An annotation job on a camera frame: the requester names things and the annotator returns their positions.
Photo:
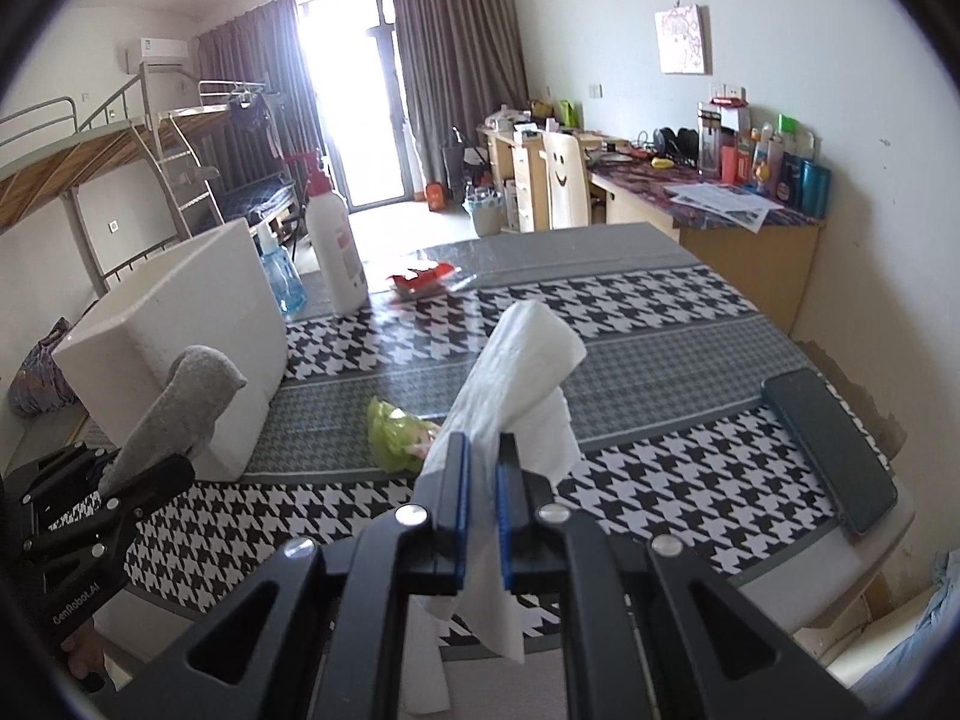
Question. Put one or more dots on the person's blue jeans leg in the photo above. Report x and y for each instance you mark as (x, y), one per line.
(911, 645)

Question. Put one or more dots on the brown curtain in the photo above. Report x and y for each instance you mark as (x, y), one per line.
(247, 52)
(450, 52)

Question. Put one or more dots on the person's left hand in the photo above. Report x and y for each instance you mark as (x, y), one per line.
(86, 652)

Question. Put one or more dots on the grey sock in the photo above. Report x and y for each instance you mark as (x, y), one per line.
(180, 405)

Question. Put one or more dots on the blue spray bottle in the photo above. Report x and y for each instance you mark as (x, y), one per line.
(283, 277)

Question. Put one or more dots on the green paper bag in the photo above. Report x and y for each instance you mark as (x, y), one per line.
(568, 114)

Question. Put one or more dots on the glass balcony door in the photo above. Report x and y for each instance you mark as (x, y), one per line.
(345, 90)

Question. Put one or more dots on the group of toiletry bottles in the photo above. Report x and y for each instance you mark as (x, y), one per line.
(787, 169)

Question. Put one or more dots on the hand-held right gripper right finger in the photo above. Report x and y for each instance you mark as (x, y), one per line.
(506, 525)

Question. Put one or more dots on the white foam box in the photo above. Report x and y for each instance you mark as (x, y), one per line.
(202, 300)

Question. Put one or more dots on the wooden desk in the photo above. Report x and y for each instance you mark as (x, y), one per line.
(750, 262)

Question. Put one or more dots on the cartoon wall picture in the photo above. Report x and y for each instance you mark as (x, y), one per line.
(682, 39)

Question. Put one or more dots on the wooden chair with smiley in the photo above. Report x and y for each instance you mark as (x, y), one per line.
(566, 180)

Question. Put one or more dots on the metal bunk bed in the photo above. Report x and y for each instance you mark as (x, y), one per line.
(196, 117)
(45, 180)

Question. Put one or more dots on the white lotion pump bottle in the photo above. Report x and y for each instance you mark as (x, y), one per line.
(337, 247)

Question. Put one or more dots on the printed papers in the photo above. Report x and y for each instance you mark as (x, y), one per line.
(724, 202)

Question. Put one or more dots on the grey bucket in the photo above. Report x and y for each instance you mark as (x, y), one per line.
(484, 211)

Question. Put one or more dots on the white paper towel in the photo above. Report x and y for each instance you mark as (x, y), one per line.
(517, 360)

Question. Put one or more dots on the black bag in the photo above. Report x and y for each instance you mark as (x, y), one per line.
(463, 165)

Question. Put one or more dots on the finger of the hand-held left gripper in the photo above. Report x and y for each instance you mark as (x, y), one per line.
(161, 476)

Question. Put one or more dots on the white air conditioner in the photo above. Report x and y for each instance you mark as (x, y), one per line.
(157, 52)

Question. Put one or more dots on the black smartphone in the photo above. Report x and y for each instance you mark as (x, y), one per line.
(829, 450)

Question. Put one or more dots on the blue plaid quilt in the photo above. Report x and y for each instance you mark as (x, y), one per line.
(41, 375)

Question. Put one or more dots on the black headphones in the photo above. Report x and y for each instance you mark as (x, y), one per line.
(679, 142)

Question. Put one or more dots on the green plastic wrapper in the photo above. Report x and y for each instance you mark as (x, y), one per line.
(394, 435)

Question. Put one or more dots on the orange bag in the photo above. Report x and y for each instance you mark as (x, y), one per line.
(436, 196)

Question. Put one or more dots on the blue mattress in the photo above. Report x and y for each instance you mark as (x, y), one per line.
(255, 199)

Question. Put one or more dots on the red snack packet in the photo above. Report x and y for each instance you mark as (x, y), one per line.
(420, 281)

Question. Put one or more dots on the steel thermos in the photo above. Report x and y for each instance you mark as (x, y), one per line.
(709, 142)

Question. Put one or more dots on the hanging dark clothes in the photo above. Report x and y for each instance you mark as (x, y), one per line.
(247, 114)

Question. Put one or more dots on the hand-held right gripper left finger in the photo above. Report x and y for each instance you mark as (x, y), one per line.
(450, 532)

